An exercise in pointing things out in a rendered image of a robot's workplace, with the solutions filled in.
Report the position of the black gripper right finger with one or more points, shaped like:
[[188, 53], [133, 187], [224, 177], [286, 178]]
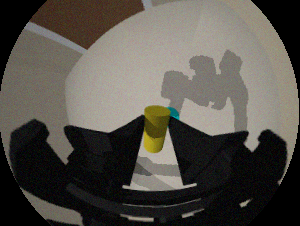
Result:
[[195, 150]]

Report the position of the cyan circle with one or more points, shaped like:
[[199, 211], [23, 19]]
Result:
[[173, 113]]

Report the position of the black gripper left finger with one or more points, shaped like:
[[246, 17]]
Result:
[[120, 146]]

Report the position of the yellow cylinder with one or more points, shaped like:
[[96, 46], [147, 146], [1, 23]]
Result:
[[155, 128]]

